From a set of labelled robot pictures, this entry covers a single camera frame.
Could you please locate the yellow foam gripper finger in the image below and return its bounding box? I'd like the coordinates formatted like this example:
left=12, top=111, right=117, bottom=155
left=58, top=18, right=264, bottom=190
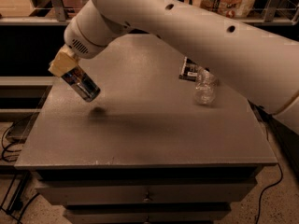
left=49, top=45, right=79, bottom=77

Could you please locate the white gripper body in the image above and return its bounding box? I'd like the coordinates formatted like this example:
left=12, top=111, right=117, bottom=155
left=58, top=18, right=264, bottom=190
left=64, top=14, right=108, bottom=60

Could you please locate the red bull can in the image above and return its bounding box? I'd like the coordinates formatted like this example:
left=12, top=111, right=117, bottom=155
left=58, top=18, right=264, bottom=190
left=62, top=66, right=101, bottom=103

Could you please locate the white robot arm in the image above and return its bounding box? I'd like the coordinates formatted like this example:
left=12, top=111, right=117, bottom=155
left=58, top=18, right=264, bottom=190
left=50, top=0, right=299, bottom=133

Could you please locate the black snack packet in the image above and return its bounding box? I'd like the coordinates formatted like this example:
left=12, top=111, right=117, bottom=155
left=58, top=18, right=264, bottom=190
left=178, top=57, right=200, bottom=82

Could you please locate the grey drawer cabinet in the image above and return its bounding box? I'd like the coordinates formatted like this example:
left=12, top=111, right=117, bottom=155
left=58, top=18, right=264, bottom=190
left=16, top=35, right=277, bottom=224

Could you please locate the clear plastic water bottle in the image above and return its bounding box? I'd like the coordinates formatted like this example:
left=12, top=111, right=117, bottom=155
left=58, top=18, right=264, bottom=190
left=194, top=68, right=218, bottom=105

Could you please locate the upper drawer front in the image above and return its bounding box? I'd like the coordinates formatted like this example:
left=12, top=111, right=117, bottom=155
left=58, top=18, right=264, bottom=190
left=36, top=178, right=257, bottom=205

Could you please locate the drawer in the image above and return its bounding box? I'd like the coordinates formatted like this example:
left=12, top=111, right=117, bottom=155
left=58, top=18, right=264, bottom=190
left=36, top=178, right=257, bottom=205
left=64, top=209, right=229, bottom=224

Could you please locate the lower drawer front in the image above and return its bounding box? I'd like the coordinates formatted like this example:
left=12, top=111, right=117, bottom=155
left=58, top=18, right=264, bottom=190
left=64, top=209, right=229, bottom=224

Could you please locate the black cables left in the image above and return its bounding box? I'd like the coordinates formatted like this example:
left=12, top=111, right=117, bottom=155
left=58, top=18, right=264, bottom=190
left=0, top=115, right=41, bottom=224

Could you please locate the black floor cable right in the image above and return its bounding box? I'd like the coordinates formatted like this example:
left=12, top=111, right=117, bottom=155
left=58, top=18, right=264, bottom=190
left=254, top=162, right=284, bottom=224

